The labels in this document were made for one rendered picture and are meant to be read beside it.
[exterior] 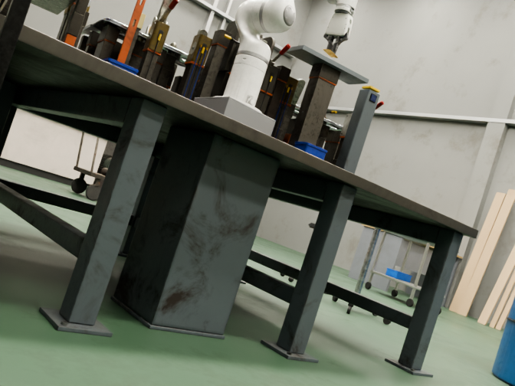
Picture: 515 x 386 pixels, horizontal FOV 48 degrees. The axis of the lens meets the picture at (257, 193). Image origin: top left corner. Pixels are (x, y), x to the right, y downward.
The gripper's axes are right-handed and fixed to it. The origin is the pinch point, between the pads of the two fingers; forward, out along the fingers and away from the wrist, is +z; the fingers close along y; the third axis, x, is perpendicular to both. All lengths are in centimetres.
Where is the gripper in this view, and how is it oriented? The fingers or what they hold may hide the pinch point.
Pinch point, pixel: (332, 47)
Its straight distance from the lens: 260.7
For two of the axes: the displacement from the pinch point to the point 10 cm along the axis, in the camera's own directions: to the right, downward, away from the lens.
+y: -7.8, -2.3, 5.8
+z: -3.1, 9.5, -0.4
